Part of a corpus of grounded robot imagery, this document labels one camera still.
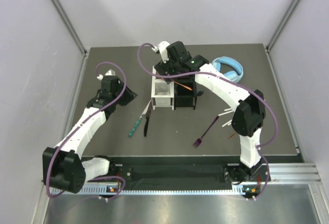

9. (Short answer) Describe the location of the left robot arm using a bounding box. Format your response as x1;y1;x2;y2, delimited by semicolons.
42;69;137;193

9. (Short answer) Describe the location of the purple fork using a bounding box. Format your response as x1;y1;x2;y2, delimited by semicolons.
193;116;219;148

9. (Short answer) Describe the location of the black utensil container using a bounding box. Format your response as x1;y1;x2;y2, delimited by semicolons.
174;77;197;110

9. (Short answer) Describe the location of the white-blade green-handle knife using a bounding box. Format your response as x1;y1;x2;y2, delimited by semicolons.
128;100;151;138

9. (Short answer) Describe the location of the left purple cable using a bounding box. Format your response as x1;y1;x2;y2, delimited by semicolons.
46;61;127;204

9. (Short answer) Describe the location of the purple cable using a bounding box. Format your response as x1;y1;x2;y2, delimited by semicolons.
46;61;127;204
137;43;280;201

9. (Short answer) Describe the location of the black knife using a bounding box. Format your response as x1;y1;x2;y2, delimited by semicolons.
143;102;153;137

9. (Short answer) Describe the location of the white utensil container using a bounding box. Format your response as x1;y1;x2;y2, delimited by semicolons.
151;76;174;110

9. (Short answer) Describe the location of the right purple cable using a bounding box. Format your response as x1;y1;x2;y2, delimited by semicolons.
137;43;280;201

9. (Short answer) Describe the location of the perforated cable duct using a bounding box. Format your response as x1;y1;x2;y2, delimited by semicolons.
51;184;249;196

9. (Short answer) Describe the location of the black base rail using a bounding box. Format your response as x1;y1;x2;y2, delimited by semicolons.
84;154;273;191

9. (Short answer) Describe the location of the blue fork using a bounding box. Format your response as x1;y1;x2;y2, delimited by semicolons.
195;91;204;97

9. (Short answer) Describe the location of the copper fork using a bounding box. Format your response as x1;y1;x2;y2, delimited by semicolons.
172;80;193;91

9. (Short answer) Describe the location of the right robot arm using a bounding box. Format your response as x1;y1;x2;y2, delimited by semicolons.
151;41;266;182

